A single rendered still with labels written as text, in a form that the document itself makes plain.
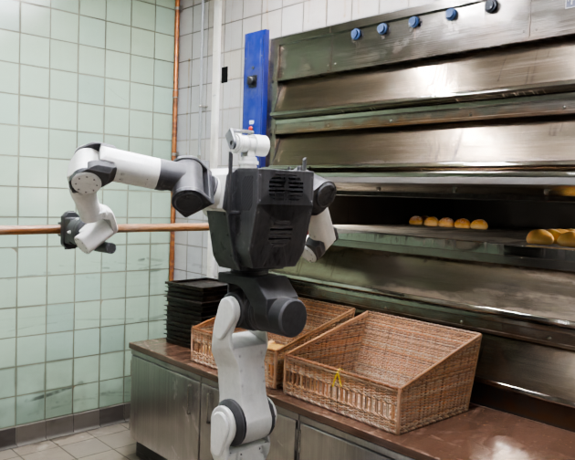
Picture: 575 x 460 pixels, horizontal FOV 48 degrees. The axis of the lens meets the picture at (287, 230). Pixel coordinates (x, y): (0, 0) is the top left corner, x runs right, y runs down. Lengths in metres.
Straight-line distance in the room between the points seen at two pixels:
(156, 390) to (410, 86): 1.78
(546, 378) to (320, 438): 0.80
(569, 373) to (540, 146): 0.77
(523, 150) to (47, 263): 2.41
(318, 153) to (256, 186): 1.23
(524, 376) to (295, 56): 1.79
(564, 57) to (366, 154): 0.89
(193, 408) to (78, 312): 1.07
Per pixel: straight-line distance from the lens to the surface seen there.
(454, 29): 2.67
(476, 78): 2.55
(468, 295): 2.52
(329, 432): 2.33
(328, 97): 3.01
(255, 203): 1.82
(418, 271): 2.67
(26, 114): 3.58
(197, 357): 2.94
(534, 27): 2.51
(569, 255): 2.34
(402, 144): 2.72
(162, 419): 3.18
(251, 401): 2.07
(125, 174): 1.84
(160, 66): 3.97
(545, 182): 2.22
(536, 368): 2.45
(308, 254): 2.29
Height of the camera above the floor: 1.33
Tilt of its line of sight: 3 degrees down
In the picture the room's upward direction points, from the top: 2 degrees clockwise
